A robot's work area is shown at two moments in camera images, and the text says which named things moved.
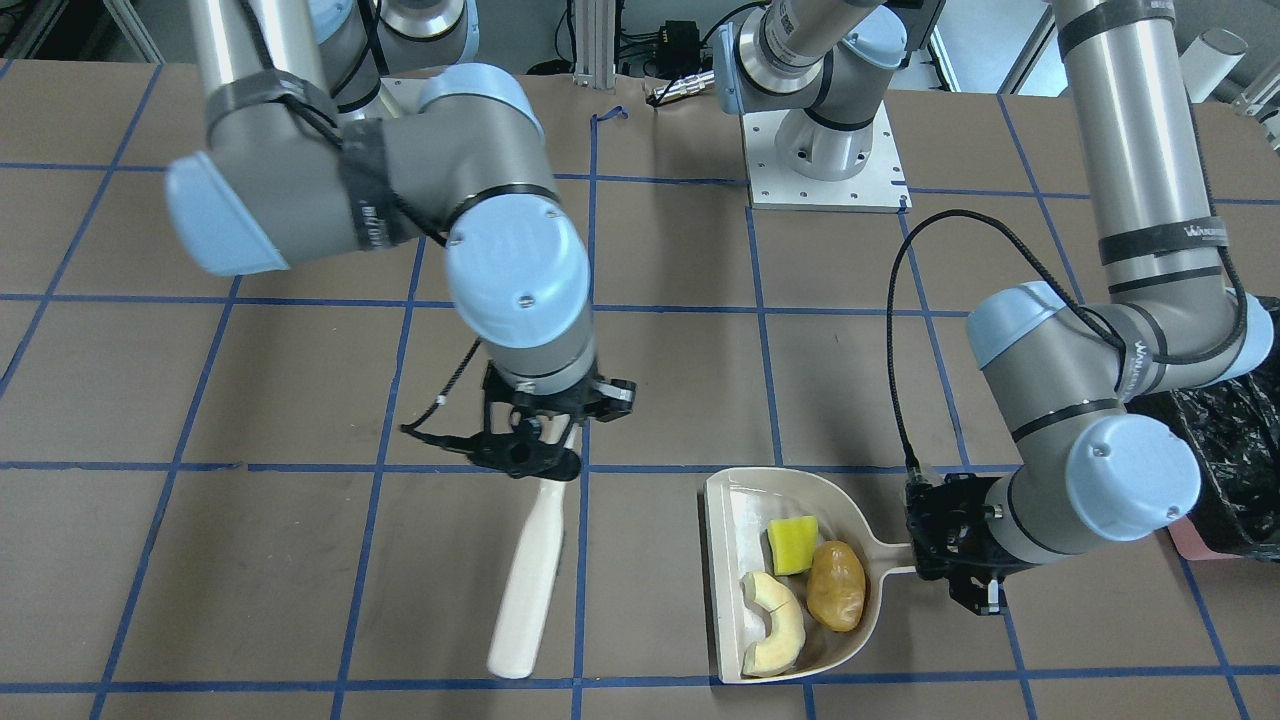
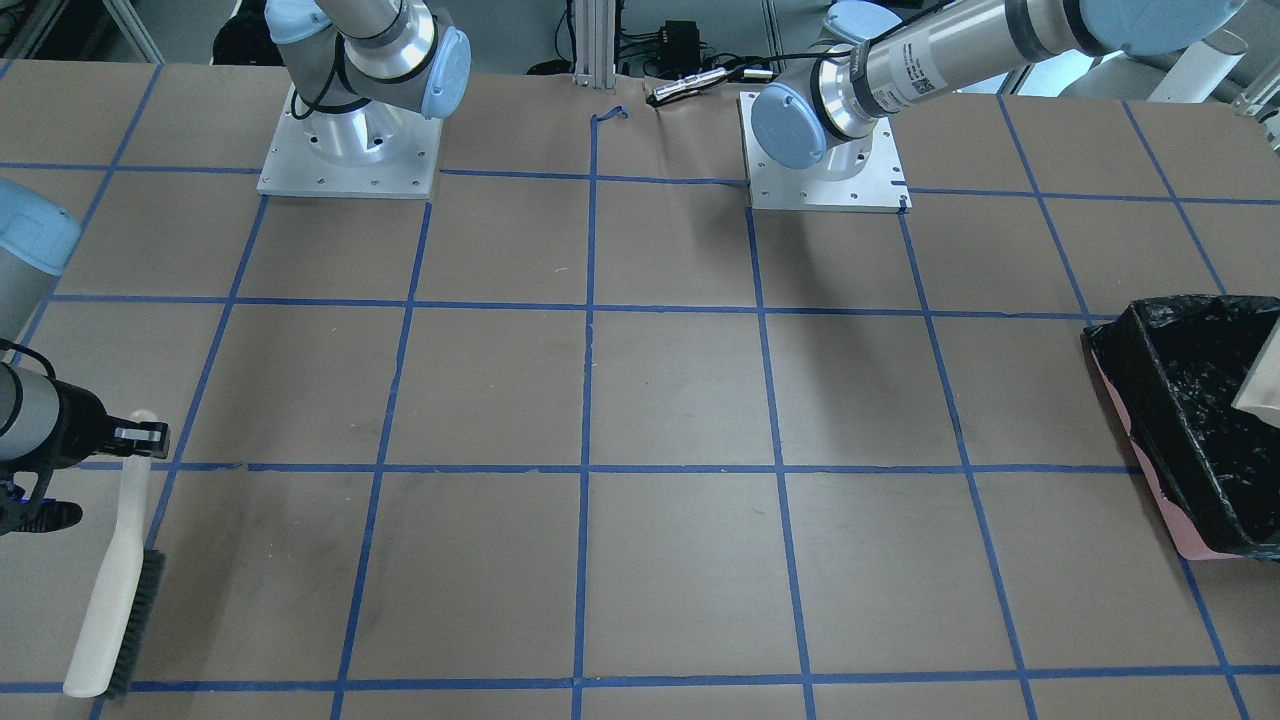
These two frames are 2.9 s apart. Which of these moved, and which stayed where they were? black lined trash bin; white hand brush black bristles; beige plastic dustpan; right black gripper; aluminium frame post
Moved: beige plastic dustpan; white hand brush black bristles; right black gripper
Stayed: aluminium frame post; black lined trash bin
